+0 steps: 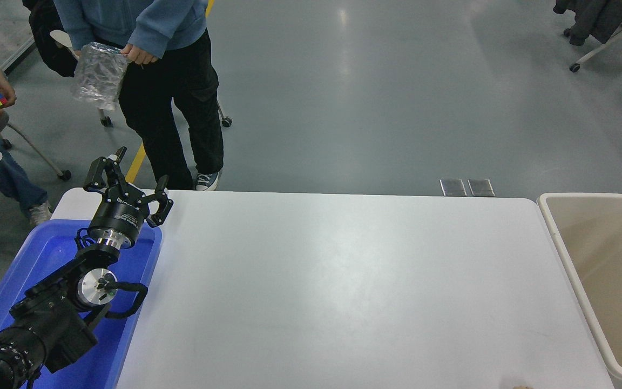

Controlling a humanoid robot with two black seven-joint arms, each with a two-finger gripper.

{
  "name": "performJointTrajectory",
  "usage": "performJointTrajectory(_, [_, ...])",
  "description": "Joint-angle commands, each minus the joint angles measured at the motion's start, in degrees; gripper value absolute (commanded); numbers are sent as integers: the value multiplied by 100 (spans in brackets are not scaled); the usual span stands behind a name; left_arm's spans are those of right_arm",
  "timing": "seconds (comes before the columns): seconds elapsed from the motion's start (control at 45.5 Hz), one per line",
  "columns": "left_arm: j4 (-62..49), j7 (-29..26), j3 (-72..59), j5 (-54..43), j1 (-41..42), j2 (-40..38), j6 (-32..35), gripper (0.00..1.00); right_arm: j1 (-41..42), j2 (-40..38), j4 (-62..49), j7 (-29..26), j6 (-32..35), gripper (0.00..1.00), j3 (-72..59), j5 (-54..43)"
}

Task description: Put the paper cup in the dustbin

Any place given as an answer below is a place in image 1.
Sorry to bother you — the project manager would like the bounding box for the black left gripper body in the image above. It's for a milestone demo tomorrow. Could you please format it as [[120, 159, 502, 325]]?
[[89, 191, 148, 246]]

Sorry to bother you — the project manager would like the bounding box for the silver foil tray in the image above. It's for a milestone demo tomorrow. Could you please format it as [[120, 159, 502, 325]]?
[[70, 42, 130, 111]]

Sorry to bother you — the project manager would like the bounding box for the person's left hand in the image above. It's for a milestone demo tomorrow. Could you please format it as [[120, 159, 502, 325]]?
[[121, 43, 159, 66], [0, 68, 17, 106]]

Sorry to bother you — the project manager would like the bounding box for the grey office chair with casters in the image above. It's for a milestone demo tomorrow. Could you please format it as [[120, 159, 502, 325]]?
[[0, 108, 72, 182]]

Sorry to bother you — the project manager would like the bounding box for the person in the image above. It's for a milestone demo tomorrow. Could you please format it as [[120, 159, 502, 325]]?
[[53, 0, 224, 191], [0, 30, 52, 227]]

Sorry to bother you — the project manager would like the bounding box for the blue plastic tray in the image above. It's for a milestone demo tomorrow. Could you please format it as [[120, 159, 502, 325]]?
[[0, 219, 163, 389]]

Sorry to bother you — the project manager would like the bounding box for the black jacket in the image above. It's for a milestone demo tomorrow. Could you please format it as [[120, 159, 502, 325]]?
[[29, 0, 79, 77]]

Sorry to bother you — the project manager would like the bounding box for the metal floor plate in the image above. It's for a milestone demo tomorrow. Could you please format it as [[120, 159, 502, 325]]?
[[440, 179, 467, 197], [468, 179, 495, 197]]

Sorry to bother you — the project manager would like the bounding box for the large pale plastic bin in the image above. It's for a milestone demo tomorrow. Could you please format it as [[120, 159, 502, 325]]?
[[537, 193, 622, 384]]

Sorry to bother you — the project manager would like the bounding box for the dark grey jacket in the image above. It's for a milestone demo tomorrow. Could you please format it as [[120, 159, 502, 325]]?
[[553, 0, 622, 46]]

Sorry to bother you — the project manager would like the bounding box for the grey seat white-frame chair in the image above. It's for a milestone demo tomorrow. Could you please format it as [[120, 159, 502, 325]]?
[[50, 30, 233, 128]]

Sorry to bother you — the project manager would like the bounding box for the white-frame chair with casters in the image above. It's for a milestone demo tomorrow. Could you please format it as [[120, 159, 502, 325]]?
[[569, 3, 622, 74]]

